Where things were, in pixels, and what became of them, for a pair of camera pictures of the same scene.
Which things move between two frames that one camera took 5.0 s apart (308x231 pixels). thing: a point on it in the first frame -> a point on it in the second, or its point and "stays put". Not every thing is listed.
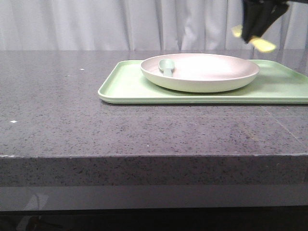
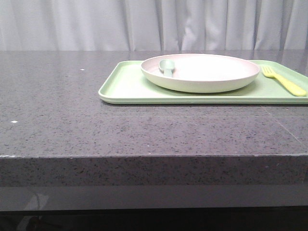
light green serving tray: (278, 82) stays put
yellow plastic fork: (260, 43) -> (295, 88)
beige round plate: (200, 72) stays put
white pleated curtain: (140, 25) stays put
